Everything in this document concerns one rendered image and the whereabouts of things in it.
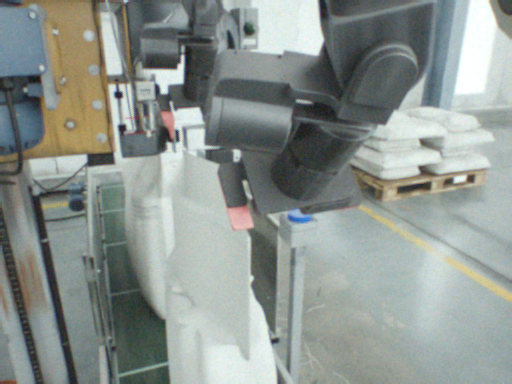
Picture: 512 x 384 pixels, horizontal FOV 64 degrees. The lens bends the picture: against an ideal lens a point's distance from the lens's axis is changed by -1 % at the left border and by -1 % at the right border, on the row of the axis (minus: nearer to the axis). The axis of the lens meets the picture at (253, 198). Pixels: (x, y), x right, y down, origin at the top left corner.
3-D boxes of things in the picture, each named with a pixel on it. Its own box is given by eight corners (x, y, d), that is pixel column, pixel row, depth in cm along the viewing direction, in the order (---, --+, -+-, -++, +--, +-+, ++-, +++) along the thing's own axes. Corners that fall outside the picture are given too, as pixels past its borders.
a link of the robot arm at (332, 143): (391, 137, 29) (380, 75, 31) (297, 123, 28) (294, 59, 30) (349, 182, 35) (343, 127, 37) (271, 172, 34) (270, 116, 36)
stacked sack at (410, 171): (422, 177, 358) (424, 164, 353) (380, 183, 343) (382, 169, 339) (375, 158, 416) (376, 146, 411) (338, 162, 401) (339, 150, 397)
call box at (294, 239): (319, 243, 104) (321, 221, 102) (291, 248, 102) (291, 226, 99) (305, 230, 111) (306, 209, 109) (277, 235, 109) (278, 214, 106)
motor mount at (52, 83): (64, 110, 68) (47, 3, 62) (20, 113, 65) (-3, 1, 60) (70, 92, 92) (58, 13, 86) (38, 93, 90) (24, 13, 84)
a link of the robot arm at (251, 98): (432, 57, 23) (390, -7, 29) (231, 18, 21) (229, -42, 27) (351, 196, 32) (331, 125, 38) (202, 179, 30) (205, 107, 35)
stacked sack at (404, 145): (422, 152, 348) (424, 136, 343) (378, 156, 338) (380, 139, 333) (381, 136, 408) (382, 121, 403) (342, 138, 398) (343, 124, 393)
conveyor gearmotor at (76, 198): (95, 213, 249) (92, 190, 244) (69, 217, 245) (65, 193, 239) (94, 197, 276) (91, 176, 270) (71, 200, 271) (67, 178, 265)
